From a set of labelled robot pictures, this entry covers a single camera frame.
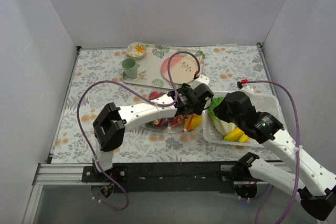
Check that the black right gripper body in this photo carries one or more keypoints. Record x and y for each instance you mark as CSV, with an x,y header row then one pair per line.
x,y
219,111

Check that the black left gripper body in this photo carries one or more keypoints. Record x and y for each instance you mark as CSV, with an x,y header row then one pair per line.
x,y
191,111

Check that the clear orange-zip bag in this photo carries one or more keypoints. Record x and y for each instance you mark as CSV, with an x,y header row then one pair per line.
x,y
169,129

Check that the red apple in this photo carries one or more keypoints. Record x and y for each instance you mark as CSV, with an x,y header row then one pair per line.
x,y
154,95

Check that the brown passion fruit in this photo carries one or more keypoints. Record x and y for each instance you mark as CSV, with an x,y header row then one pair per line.
x,y
160,123

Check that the lychee bunch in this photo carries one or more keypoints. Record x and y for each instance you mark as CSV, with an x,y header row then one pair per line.
x,y
177,120

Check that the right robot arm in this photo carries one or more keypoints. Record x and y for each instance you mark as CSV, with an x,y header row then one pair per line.
x,y
310,181

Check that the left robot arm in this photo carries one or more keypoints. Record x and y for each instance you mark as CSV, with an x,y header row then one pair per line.
x,y
112,122

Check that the green lettuce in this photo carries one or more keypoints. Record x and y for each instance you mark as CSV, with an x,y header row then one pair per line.
x,y
223,127

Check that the yellow banana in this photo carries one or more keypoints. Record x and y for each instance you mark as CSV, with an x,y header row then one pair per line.
x,y
237,135

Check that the pink cream plate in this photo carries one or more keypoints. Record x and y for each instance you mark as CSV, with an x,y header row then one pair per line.
x,y
183,69

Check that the white plastic basket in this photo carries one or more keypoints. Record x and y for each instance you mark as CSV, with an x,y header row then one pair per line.
x,y
262,102

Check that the leaf-print serving tray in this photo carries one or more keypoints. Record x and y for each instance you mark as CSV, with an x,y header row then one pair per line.
x,y
152,71

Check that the green cup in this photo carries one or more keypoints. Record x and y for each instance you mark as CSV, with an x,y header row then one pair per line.
x,y
130,68

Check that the flower-print bowl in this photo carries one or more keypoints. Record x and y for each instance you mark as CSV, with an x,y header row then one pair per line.
x,y
137,50

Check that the floral table mat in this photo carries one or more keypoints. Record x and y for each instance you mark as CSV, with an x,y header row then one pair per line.
x,y
97,80

